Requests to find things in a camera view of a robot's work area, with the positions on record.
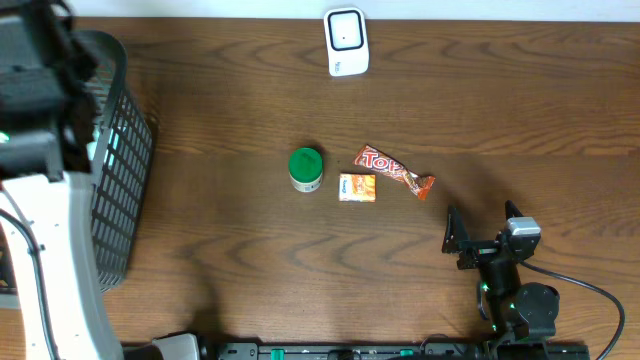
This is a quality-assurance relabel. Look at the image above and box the grey plastic basket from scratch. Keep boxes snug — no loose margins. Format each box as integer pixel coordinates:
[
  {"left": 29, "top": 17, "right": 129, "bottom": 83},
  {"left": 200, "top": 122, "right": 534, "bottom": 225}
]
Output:
[{"left": 77, "top": 30, "right": 157, "bottom": 292}]

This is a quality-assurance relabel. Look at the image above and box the white barcode scanner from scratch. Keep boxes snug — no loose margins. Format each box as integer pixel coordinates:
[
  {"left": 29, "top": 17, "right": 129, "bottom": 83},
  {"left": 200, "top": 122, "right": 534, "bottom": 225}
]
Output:
[{"left": 323, "top": 7, "right": 370, "bottom": 77}]

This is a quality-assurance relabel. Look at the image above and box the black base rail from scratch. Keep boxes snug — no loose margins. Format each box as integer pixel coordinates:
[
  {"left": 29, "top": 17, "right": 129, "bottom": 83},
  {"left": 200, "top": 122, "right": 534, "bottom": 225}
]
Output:
[{"left": 119, "top": 332, "right": 591, "bottom": 360}]

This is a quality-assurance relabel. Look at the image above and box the red Top chocolate bar wrapper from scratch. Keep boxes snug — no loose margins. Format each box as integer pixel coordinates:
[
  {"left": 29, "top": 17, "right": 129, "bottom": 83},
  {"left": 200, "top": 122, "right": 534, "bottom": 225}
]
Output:
[{"left": 353, "top": 145, "right": 436, "bottom": 200}]

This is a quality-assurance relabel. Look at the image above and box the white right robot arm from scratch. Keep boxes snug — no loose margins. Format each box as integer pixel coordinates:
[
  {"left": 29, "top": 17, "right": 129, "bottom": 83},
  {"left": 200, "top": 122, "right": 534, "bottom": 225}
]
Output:
[{"left": 442, "top": 200, "right": 559, "bottom": 358}]

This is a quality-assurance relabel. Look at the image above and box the green lid jar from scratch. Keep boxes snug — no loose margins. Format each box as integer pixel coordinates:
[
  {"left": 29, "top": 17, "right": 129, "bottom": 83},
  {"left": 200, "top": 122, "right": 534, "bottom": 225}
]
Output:
[{"left": 288, "top": 147, "right": 323, "bottom": 193}]

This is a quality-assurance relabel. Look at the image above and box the small orange box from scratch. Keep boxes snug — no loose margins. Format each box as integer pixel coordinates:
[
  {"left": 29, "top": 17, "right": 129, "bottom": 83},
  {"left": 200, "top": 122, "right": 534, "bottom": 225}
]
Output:
[{"left": 339, "top": 173, "right": 376, "bottom": 202}]

